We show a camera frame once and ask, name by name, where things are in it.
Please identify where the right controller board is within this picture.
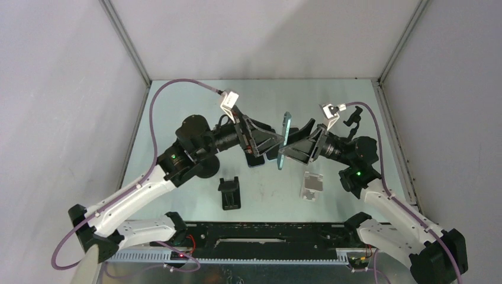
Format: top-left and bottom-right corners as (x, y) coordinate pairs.
(348, 257), (371, 270)

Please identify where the white flat phone stand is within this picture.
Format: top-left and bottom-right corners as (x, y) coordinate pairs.
(300, 172), (323, 202)

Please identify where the light blue phone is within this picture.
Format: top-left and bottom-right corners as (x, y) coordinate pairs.
(266, 150), (278, 161)

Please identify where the black gooseneck phone stand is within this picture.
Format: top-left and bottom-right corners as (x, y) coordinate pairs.
(343, 106), (363, 141)

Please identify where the black round-base phone stand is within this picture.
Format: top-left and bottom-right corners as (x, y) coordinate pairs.
(196, 156), (220, 179)

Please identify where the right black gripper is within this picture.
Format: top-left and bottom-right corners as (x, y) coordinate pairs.
(279, 119), (355, 167)

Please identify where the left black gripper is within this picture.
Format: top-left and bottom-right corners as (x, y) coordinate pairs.
(195, 106), (284, 161)

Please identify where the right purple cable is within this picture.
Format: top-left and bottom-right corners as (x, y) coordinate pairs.
(343, 101), (464, 284)

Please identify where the purple cable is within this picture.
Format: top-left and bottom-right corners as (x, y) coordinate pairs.
(343, 101), (464, 284)
(51, 79), (224, 271)

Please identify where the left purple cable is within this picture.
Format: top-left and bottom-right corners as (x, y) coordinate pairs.
(51, 79), (224, 271)

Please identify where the black folding phone stand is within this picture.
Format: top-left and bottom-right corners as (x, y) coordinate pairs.
(218, 176), (242, 211)

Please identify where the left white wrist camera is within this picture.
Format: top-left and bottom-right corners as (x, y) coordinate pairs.
(219, 90), (240, 117)

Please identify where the grey slotted cable duct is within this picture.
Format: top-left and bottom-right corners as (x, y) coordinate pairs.
(108, 249), (349, 265)

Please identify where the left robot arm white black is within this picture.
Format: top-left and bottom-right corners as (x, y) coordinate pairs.
(68, 115), (284, 263)

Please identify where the controller board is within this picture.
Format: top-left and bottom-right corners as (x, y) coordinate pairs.
(348, 257), (371, 270)
(169, 251), (189, 261)

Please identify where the left controller board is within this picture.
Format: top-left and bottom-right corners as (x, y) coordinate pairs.
(169, 251), (189, 261)

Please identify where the teal phone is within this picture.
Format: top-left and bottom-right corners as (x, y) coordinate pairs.
(276, 111), (292, 170)

